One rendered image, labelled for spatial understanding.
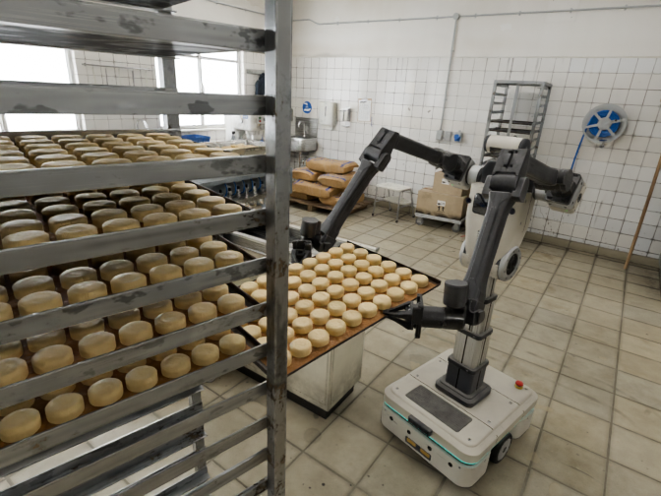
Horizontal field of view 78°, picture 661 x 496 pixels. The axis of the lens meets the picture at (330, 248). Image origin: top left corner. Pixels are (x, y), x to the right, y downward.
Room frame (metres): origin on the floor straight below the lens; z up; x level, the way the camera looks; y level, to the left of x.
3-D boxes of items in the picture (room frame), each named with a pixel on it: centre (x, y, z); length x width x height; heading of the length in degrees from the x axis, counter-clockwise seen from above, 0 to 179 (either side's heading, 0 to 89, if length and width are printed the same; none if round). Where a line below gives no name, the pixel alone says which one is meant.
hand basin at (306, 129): (6.80, 0.53, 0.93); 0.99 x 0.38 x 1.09; 55
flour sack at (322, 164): (5.98, 0.06, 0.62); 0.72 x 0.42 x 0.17; 61
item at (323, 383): (1.99, 0.17, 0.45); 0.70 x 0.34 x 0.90; 57
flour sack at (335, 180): (5.82, -0.11, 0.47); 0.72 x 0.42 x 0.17; 150
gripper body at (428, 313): (0.94, -0.27, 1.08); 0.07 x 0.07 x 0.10; 83
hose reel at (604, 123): (4.59, -2.83, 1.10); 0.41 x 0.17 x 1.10; 55
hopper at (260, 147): (2.26, 0.59, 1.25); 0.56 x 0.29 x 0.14; 147
